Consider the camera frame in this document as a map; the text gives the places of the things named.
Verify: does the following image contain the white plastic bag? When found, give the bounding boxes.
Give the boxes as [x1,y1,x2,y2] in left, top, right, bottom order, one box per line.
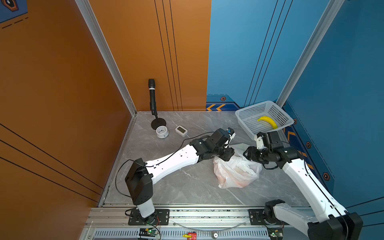
[213,144,263,189]

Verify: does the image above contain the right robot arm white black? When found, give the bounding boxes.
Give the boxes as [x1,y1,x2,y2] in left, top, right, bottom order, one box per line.
[243,132,363,240]

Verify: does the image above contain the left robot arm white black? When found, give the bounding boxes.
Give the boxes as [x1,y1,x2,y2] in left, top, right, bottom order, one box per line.
[125,128,236,220]

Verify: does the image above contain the yellow banana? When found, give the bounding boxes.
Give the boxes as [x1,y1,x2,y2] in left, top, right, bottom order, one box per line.
[257,116,278,130]

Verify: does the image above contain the small white digital timer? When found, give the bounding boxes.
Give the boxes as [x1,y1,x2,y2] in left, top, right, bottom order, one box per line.
[175,125,188,137]

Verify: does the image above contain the white plastic basket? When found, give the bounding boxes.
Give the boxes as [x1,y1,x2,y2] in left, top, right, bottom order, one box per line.
[235,101,294,140]

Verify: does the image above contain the round white gauge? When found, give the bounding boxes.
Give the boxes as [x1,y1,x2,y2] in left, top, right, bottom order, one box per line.
[156,126,169,139]

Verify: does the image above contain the black microphone on stand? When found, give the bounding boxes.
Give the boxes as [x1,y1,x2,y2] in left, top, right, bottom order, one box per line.
[149,79,167,130]

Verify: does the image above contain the circuit board right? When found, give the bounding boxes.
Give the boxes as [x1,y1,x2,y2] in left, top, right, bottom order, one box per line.
[267,229,284,240]

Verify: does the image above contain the green circuit board left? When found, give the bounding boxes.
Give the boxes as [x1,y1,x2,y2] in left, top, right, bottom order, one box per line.
[138,228,161,240]

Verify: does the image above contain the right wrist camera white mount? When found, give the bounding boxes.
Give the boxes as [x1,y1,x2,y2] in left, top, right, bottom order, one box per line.
[254,133,266,150]

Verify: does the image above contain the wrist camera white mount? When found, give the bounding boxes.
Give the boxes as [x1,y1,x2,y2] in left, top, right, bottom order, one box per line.
[226,128,236,146]
[254,133,266,150]

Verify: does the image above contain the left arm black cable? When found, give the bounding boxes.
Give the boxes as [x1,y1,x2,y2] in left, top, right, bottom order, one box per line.
[114,131,215,199]

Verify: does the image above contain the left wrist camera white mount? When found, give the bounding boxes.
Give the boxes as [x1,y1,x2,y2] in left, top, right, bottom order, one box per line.
[226,128,236,146]

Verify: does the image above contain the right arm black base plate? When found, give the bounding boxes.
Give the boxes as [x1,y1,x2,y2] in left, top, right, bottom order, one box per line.
[248,209,285,226]

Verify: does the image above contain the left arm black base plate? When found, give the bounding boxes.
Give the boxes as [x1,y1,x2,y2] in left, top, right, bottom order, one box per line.
[125,209,170,226]

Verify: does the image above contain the aluminium front rail frame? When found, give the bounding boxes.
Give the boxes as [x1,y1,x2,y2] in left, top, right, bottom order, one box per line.
[79,204,308,240]

